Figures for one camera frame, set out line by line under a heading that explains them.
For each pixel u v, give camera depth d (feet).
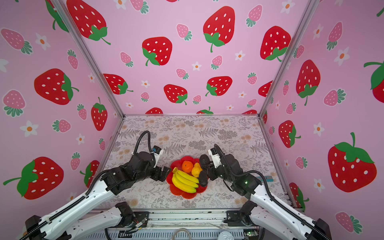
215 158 2.17
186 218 2.50
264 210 1.98
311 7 2.26
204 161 2.39
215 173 2.16
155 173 2.12
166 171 2.16
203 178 2.63
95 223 1.80
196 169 2.81
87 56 2.76
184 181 2.76
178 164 2.98
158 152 2.15
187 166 2.82
